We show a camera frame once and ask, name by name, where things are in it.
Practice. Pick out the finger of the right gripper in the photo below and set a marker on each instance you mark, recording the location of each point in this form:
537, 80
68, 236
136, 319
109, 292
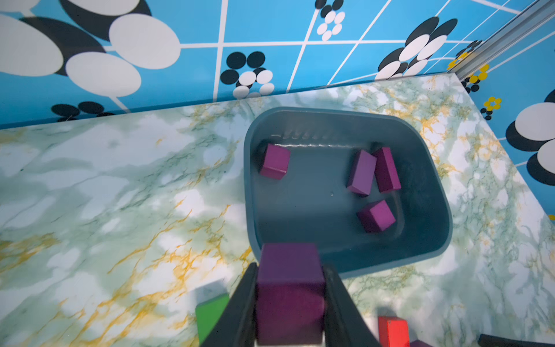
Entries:
495, 341

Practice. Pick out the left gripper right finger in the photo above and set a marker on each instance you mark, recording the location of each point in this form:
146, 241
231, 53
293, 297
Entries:
344, 325

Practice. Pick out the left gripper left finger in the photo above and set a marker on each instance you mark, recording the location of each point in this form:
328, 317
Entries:
237, 324

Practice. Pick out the purple cube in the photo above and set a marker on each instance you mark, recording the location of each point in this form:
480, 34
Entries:
275, 162
290, 306
376, 217

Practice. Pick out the teal storage bin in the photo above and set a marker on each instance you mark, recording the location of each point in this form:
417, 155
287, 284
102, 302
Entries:
312, 204

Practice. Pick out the green cube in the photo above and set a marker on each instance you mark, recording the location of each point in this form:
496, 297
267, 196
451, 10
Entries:
208, 314

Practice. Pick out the red brick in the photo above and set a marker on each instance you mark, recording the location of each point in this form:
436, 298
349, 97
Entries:
393, 332

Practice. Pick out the purple brick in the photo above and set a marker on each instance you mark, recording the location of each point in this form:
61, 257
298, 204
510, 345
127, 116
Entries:
362, 173
386, 173

